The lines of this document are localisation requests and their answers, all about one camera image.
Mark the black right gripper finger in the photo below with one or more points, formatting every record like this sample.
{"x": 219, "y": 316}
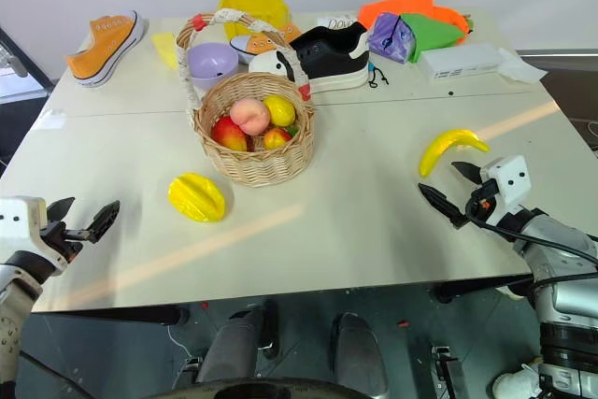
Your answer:
{"x": 441, "y": 203}
{"x": 469, "y": 173}

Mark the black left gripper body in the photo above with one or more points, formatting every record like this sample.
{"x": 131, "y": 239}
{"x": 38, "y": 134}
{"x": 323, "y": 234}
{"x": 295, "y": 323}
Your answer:
{"x": 55, "y": 233}

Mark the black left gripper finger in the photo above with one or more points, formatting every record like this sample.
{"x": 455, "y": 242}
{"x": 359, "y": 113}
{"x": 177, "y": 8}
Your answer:
{"x": 103, "y": 221}
{"x": 60, "y": 208}

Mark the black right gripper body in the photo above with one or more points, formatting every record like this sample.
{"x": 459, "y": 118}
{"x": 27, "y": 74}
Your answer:
{"x": 479, "y": 203}

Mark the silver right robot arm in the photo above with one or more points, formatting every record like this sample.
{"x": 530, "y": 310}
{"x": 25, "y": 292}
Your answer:
{"x": 560, "y": 254}

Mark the small green toy fruit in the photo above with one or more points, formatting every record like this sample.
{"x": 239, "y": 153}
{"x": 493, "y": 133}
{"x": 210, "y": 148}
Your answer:
{"x": 293, "y": 132}

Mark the small red yellow apple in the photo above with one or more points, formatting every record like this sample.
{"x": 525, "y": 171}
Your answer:
{"x": 276, "y": 138}

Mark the yellow toy banana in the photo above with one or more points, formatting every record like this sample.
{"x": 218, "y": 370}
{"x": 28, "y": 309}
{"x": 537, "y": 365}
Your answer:
{"x": 441, "y": 144}

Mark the yellow toy starfruit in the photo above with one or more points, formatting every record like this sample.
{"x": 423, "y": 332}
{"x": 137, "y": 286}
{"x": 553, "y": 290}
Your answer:
{"x": 196, "y": 198}

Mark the white cardboard box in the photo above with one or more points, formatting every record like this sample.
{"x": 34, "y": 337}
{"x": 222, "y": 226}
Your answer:
{"x": 462, "y": 60}

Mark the white crumpled tissue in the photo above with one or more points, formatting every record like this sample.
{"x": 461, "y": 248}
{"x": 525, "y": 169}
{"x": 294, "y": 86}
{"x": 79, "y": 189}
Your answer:
{"x": 521, "y": 67}

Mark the green cloth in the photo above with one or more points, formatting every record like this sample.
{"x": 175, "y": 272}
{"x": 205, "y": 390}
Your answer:
{"x": 432, "y": 34}

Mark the red yellow toy mango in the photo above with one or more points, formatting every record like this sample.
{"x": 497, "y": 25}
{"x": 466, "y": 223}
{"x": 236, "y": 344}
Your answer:
{"x": 229, "y": 133}

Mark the purple plastic bag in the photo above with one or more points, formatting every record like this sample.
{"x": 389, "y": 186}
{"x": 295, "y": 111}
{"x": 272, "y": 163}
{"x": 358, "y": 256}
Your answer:
{"x": 388, "y": 37}

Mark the dark rounded robot leg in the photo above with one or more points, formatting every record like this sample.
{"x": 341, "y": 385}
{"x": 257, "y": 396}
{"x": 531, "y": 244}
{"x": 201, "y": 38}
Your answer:
{"x": 231, "y": 343}
{"x": 360, "y": 352}

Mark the orange canvas sneaker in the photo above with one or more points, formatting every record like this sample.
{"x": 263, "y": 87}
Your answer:
{"x": 266, "y": 41}
{"x": 105, "y": 44}

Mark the pink toy peach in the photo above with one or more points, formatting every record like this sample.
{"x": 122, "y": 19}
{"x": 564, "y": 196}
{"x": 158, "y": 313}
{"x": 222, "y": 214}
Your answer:
{"x": 250, "y": 116}

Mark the white shoe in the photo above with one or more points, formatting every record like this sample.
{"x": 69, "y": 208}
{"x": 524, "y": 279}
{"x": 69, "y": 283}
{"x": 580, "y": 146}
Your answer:
{"x": 516, "y": 380}

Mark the black and white sneaker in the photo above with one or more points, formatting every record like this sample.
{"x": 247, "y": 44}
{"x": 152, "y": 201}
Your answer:
{"x": 327, "y": 58}

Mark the yellow sponge cloth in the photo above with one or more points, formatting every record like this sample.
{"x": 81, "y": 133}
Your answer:
{"x": 164, "y": 48}

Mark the orange cloth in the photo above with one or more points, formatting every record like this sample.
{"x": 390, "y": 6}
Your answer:
{"x": 397, "y": 4}

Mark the yellow toy lemon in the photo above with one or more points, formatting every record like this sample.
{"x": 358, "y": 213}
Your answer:
{"x": 279, "y": 109}

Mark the purple plastic bowl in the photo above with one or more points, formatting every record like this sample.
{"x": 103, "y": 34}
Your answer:
{"x": 210, "y": 60}

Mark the white Dove package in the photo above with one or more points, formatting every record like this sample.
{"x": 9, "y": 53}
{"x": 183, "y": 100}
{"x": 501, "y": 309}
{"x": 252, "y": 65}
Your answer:
{"x": 338, "y": 21}

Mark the yellow plastic bin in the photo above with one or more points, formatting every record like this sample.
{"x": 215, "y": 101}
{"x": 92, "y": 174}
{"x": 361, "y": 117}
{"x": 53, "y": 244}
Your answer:
{"x": 254, "y": 4}

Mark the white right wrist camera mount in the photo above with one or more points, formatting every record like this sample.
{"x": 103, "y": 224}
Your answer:
{"x": 509, "y": 184}

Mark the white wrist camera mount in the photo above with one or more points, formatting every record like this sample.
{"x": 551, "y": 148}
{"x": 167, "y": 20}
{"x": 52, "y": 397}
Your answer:
{"x": 18, "y": 223}
{"x": 509, "y": 184}

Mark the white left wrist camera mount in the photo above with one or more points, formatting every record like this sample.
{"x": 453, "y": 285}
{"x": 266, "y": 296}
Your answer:
{"x": 18, "y": 223}

